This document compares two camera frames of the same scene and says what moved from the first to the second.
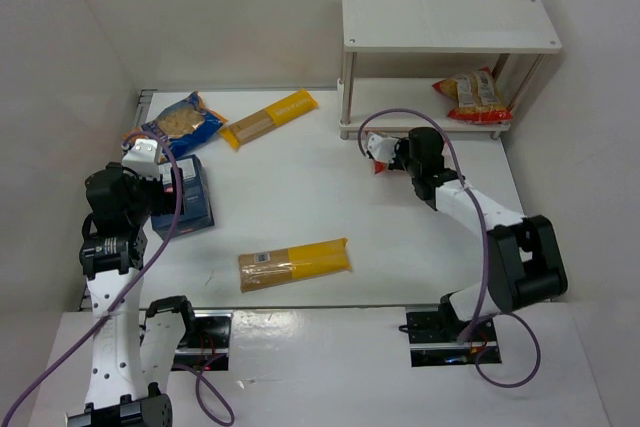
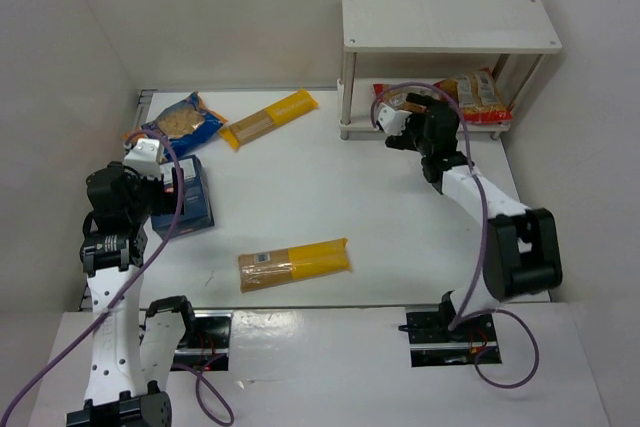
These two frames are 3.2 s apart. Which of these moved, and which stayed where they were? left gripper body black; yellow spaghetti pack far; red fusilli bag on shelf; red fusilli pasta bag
Moved: red fusilli pasta bag
Stayed: yellow spaghetti pack far; red fusilli bag on shelf; left gripper body black
